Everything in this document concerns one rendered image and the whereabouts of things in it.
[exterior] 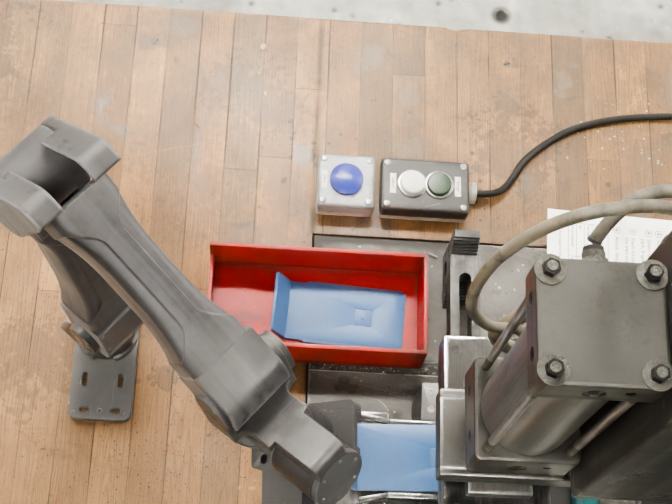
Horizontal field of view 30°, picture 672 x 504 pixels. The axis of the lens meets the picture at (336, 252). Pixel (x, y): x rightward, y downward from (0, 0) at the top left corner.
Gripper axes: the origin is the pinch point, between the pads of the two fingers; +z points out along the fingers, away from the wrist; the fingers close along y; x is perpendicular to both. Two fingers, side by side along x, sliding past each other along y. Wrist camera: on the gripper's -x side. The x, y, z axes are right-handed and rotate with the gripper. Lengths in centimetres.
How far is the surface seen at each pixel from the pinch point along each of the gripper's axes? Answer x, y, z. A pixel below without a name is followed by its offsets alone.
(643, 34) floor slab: 111, 9, 126
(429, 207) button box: 31.0, 4.6, 12.5
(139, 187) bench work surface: 33.7, -26.6, -2.8
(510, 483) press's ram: -5.6, 19.6, -6.4
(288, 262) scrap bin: 23.9, -10.1, 4.7
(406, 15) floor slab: 113, -35, 100
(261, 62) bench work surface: 51, -15, 5
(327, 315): 17.8, -6.6, 7.8
